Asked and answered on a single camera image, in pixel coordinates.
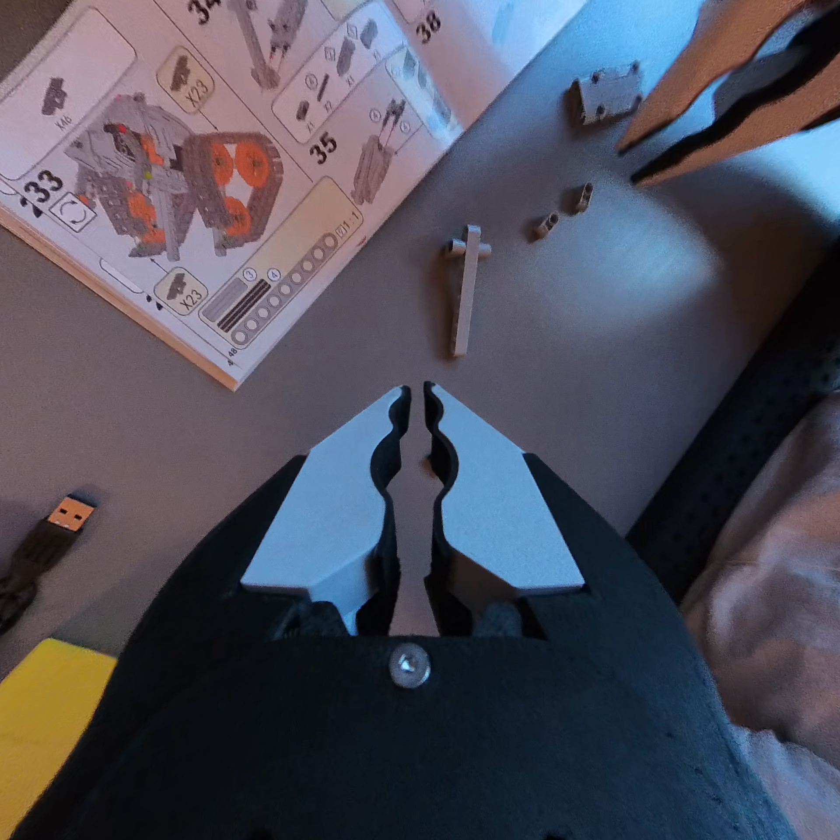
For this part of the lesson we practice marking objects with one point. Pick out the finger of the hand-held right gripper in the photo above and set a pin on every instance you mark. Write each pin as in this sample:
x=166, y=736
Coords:
x=787, y=124
x=722, y=39

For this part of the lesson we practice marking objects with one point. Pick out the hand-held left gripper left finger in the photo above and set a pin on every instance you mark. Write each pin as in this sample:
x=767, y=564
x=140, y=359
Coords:
x=321, y=518

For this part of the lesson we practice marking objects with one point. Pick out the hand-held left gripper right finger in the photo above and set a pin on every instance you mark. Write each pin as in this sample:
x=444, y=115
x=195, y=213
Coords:
x=499, y=518

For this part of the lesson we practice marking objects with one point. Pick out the grey toy beam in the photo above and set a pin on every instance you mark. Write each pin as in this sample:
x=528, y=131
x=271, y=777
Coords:
x=467, y=295

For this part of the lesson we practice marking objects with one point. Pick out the grey toy block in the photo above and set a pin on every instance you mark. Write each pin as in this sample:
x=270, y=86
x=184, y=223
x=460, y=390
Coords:
x=607, y=95

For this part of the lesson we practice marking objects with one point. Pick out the small grey toy connector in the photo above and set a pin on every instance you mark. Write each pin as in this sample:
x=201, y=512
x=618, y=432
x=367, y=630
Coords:
x=545, y=226
x=584, y=198

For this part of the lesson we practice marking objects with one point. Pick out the black mesh chair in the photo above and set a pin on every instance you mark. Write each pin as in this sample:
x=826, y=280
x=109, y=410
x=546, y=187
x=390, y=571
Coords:
x=735, y=459

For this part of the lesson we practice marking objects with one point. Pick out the person's light clothing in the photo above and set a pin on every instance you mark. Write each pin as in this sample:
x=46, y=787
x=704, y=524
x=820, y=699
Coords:
x=774, y=590

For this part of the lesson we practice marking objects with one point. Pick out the yellow plastic bin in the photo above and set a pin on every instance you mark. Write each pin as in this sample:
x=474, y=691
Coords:
x=46, y=735

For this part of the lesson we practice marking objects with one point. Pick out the instruction booklet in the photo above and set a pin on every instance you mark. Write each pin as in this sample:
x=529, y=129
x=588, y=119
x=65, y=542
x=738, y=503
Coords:
x=229, y=164

